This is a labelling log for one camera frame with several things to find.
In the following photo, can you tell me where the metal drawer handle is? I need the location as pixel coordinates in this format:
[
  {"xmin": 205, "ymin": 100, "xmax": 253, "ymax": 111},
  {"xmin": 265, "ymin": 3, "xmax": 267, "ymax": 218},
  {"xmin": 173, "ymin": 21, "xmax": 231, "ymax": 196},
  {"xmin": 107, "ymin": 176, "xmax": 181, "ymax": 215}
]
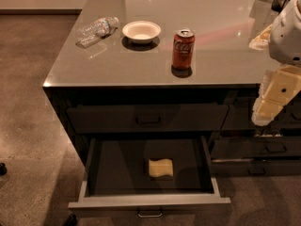
[{"xmin": 137, "ymin": 209, "xmax": 163, "ymax": 218}]

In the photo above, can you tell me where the clear plastic water bottle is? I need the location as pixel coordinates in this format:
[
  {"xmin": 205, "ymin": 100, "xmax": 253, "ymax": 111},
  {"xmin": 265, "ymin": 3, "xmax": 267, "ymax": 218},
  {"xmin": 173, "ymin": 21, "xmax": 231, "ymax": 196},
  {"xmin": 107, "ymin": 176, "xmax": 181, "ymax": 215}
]
[{"xmin": 76, "ymin": 17, "xmax": 119, "ymax": 39}]

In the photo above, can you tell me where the grey right bottom drawer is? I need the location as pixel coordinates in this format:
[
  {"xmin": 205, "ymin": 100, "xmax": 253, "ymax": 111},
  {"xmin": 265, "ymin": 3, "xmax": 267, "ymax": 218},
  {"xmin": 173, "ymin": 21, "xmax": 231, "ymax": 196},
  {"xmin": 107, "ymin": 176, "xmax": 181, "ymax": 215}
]
[{"xmin": 211, "ymin": 160, "xmax": 301, "ymax": 177}]

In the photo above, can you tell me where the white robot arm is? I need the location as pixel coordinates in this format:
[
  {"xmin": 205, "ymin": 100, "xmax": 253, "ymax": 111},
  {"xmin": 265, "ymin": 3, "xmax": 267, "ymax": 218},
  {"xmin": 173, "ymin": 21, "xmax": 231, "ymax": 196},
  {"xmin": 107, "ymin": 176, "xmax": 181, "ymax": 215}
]
[{"xmin": 249, "ymin": 0, "xmax": 301, "ymax": 126}]

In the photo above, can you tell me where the grey right middle drawer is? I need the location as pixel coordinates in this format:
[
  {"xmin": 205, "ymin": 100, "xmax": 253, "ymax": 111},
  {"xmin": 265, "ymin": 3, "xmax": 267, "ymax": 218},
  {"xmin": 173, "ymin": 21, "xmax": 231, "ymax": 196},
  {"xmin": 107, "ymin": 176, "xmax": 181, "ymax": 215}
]
[{"xmin": 211, "ymin": 137, "xmax": 301, "ymax": 159}]

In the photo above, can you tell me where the closed grey top drawer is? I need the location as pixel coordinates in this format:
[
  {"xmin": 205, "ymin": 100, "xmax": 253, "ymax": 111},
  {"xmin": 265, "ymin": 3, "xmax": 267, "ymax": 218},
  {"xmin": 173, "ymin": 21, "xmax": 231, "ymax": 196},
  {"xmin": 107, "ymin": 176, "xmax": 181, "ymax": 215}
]
[{"xmin": 67, "ymin": 104, "xmax": 229, "ymax": 134}]

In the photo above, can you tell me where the yellow sponge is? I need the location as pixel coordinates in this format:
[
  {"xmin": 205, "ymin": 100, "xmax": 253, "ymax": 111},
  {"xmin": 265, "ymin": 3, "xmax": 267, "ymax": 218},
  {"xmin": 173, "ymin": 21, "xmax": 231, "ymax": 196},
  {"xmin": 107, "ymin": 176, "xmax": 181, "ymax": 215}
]
[{"xmin": 149, "ymin": 159, "xmax": 173, "ymax": 178}]

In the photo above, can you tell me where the open grey middle drawer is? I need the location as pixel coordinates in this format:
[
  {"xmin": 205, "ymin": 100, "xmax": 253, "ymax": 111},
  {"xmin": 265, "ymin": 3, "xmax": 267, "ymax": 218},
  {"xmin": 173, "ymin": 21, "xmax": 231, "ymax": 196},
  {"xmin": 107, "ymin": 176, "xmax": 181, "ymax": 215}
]
[{"xmin": 69, "ymin": 137, "xmax": 230, "ymax": 218}]

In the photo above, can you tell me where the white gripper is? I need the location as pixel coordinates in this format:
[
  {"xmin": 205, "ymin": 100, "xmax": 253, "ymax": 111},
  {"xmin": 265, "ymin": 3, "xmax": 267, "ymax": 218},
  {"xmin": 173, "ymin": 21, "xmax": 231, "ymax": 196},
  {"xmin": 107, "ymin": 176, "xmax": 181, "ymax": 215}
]
[{"xmin": 249, "ymin": 25, "xmax": 301, "ymax": 126}]

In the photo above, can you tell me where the black object on floor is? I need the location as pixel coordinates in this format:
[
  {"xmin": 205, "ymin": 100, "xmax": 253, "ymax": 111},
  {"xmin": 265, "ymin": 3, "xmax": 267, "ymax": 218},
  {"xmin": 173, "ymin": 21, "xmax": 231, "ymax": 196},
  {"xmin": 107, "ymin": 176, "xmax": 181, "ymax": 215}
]
[{"xmin": 0, "ymin": 163, "xmax": 8, "ymax": 176}]

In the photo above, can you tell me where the black object at bottom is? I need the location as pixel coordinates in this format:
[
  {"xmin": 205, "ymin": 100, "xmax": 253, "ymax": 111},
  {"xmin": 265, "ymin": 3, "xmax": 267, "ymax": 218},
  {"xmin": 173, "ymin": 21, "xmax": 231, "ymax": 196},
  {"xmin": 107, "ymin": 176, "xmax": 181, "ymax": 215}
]
[{"xmin": 62, "ymin": 214, "xmax": 77, "ymax": 226}]

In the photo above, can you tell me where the red cola can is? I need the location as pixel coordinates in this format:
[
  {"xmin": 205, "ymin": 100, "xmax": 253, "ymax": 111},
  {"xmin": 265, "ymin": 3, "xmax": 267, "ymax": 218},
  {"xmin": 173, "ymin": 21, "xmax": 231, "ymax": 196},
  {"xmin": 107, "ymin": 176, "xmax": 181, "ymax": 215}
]
[{"xmin": 172, "ymin": 28, "xmax": 195, "ymax": 70}]

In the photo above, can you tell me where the white paper bowl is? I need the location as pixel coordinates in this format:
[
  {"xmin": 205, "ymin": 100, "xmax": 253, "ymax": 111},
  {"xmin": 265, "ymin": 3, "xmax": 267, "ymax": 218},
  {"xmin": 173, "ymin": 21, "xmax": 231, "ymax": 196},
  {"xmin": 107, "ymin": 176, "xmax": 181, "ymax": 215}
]
[{"xmin": 122, "ymin": 21, "xmax": 161, "ymax": 44}]

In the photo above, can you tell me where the grey right top drawer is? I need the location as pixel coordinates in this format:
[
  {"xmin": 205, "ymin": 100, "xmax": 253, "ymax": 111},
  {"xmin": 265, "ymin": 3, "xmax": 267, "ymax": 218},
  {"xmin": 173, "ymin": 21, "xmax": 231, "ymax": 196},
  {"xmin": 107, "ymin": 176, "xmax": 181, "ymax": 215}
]
[{"xmin": 222, "ymin": 97, "xmax": 301, "ymax": 130}]

